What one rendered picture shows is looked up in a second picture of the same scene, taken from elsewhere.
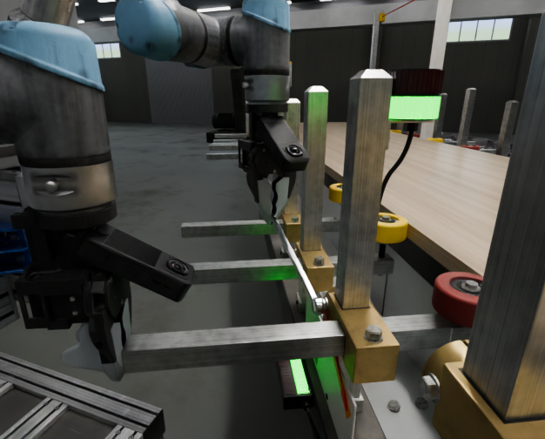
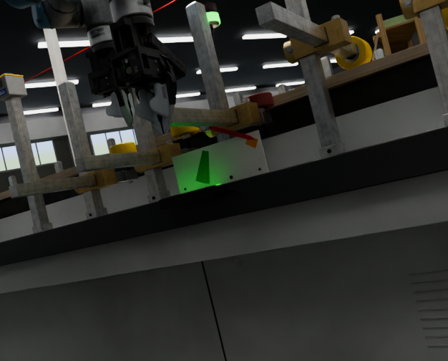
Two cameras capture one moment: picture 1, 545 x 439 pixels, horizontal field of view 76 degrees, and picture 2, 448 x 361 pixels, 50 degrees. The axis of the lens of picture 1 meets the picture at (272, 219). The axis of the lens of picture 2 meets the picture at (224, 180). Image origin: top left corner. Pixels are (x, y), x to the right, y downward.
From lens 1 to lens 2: 0.99 m
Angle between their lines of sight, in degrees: 55
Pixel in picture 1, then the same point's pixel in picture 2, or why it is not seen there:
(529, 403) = not seen: hidden behind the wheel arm
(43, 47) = not seen: outside the picture
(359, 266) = (220, 87)
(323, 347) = (231, 116)
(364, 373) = (252, 116)
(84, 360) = (159, 106)
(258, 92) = (108, 35)
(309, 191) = not seen: hidden behind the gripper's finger
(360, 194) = (210, 51)
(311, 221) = (147, 127)
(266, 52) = (108, 13)
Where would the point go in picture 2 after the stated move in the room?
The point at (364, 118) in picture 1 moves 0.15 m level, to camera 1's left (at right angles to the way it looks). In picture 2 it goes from (202, 18) to (157, 8)
